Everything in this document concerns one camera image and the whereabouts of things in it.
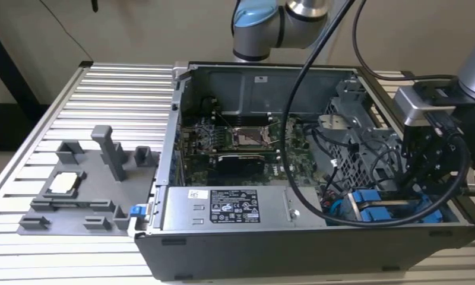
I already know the hard disk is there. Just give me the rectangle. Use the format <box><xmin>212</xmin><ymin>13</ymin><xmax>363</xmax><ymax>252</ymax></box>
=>
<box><xmin>349</xmin><ymin>189</ymin><xmax>444</xmax><ymax>211</ymax></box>

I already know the grey metal disk bay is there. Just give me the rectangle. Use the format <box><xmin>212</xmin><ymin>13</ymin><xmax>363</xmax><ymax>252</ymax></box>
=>
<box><xmin>315</xmin><ymin>79</ymin><xmax>447</xmax><ymax>227</ymax></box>

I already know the blue carrier in bay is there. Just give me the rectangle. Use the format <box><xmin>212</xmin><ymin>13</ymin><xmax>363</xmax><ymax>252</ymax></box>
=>
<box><xmin>359</xmin><ymin>208</ymin><xmax>444</xmax><ymax>224</ymax></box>

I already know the green motherboard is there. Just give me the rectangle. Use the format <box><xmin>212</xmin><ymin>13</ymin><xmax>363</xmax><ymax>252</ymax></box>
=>
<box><xmin>180</xmin><ymin>115</ymin><xmax>329</xmax><ymax>188</ymax></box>

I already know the CPU socket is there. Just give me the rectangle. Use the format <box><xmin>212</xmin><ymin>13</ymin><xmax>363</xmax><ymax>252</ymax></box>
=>
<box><xmin>226</xmin><ymin>125</ymin><xmax>276</xmax><ymax>150</ymax></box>

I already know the black graphics card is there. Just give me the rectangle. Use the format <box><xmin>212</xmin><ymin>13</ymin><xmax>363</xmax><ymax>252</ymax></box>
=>
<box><xmin>209</xmin><ymin>152</ymin><xmax>279</xmax><ymax>186</ymax></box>

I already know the black power supply label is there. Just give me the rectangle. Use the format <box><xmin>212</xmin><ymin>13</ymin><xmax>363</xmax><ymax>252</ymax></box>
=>
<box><xmin>209</xmin><ymin>188</ymin><xmax>263</xmax><ymax>224</ymax></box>

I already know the thin metal locking lever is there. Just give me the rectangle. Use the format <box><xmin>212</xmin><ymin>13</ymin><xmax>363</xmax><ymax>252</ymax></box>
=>
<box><xmin>214</xmin><ymin>110</ymin><xmax>236</xmax><ymax>132</ymax></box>

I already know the black open PC case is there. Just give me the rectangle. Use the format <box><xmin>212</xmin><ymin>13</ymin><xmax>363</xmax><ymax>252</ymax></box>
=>
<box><xmin>133</xmin><ymin>61</ymin><xmax>475</xmax><ymax>281</ymax></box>

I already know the silver power supply unit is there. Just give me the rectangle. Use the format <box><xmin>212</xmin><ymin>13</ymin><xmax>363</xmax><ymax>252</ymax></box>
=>
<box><xmin>160</xmin><ymin>186</ymin><xmax>328</xmax><ymax>231</ymax></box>

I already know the blue case latch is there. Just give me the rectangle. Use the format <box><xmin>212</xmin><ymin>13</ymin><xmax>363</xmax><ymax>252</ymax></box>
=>
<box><xmin>129</xmin><ymin>204</ymin><xmax>148</xmax><ymax>219</ymax></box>

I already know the grey parts rack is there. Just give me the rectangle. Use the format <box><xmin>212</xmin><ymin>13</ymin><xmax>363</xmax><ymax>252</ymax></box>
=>
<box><xmin>17</xmin><ymin>124</ymin><xmax>161</xmax><ymax>237</ymax></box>

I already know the silver CPU chip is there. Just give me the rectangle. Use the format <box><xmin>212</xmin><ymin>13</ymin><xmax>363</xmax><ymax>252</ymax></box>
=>
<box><xmin>49</xmin><ymin>172</ymin><xmax>82</xmax><ymax>193</ymax></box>

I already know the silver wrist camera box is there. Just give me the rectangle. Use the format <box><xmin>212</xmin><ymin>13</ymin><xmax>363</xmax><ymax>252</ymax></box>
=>
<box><xmin>392</xmin><ymin>86</ymin><xmax>459</xmax><ymax>128</ymax></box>

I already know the black wire with white tag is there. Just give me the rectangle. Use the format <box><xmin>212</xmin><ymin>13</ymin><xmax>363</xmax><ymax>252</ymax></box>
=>
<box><xmin>323</xmin><ymin>158</ymin><xmax>344</xmax><ymax>192</ymax></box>

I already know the black wire bundle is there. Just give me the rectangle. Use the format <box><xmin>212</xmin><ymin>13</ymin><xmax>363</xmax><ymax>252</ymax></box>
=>
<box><xmin>303</xmin><ymin>123</ymin><xmax>365</xmax><ymax>150</ymax></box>

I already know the blue data wire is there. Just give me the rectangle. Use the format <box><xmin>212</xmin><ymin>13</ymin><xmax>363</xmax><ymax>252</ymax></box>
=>
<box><xmin>324</xmin><ymin>198</ymin><xmax>344</xmax><ymax>220</ymax></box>

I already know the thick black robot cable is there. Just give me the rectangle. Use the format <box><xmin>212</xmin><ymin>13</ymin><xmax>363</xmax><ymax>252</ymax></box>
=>
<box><xmin>279</xmin><ymin>0</ymin><xmax>472</xmax><ymax>228</ymax></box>

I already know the thin black camera cable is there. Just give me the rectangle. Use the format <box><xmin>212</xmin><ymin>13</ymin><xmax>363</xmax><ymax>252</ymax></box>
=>
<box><xmin>351</xmin><ymin>0</ymin><xmax>459</xmax><ymax>81</ymax></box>

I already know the thin black wall cable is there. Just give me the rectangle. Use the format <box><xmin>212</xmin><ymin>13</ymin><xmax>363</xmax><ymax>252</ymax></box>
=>
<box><xmin>37</xmin><ymin>0</ymin><xmax>92</xmax><ymax>64</ymax></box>

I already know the black desk frame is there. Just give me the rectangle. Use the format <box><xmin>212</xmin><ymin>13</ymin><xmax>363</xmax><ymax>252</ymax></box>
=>
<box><xmin>0</xmin><ymin>14</ymin><xmax>50</xmax><ymax>153</ymax></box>

